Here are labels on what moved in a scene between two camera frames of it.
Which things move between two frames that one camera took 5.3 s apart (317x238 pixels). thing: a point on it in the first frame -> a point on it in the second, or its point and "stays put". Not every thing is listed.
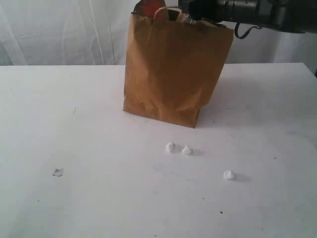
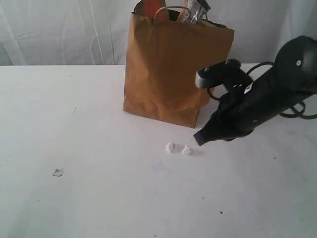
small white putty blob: (170, 147) stays put
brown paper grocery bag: (172, 63) stays put
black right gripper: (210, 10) -> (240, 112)
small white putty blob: (186, 150) stays put
